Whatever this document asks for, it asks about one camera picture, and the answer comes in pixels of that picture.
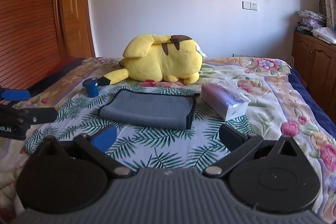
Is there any palm leaf white cloth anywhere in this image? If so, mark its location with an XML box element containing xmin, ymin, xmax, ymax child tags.
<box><xmin>25</xmin><ymin>86</ymin><xmax>229</xmax><ymax>170</ymax></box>

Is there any tissue pack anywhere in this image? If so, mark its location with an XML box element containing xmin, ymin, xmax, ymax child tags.
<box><xmin>201</xmin><ymin>84</ymin><xmax>250</xmax><ymax>121</ymax></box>

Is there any blue cup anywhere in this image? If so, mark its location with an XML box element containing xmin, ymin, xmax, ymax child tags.
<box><xmin>82</xmin><ymin>77</ymin><xmax>99</xmax><ymax>98</ymax></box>

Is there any yellow Pikachu plush toy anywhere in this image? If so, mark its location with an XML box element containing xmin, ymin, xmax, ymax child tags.
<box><xmin>97</xmin><ymin>34</ymin><xmax>206</xmax><ymax>86</ymax></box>

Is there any wooden side cabinet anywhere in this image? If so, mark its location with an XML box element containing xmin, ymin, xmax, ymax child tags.
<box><xmin>291</xmin><ymin>32</ymin><xmax>335</xmax><ymax>122</ymax></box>

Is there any floral bed blanket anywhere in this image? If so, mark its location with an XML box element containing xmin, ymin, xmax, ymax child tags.
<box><xmin>1</xmin><ymin>57</ymin><xmax>335</xmax><ymax>223</ymax></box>

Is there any purple and grey towel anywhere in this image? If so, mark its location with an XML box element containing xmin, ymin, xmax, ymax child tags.
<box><xmin>98</xmin><ymin>89</ymin><xmax>199</xmax><ymax>130</ymax></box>

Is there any white folded cloth on cabinet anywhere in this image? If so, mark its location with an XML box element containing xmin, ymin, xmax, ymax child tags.
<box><xmin>312</xmin><ymin>27</ymin><xmax>336</xmax><ymax>45</ymax></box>

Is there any wooden door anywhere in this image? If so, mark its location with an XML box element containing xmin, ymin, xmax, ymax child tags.
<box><xmin>61</xmin><ymin>0</ymin><xmax>95</xmax><ymax>58</ymax></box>

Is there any wooden slatted wardrobe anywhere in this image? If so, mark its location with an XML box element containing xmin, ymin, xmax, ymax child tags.
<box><xmin>1</xmin><ymin>0</ymin><xmax>68</xmax><ymax>89</ymax></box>

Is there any stack of folded items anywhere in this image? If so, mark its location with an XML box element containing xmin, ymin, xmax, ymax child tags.
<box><xmin>295</xmin><ymin>10</ymin><xmax>326</xmax><ymax>36</ymax></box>

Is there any white wall switch socket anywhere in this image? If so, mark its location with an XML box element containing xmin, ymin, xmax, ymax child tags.
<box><xmin>242</xmin><ymin>1</ymin><xmax>258</xmax><ymax>11</ymax></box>

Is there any red and navy bedding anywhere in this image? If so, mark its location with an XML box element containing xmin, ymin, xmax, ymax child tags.
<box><xmin>27</xmin><ymin>57</ymin><xmax>85</xmax><ymax>97</ymax></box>

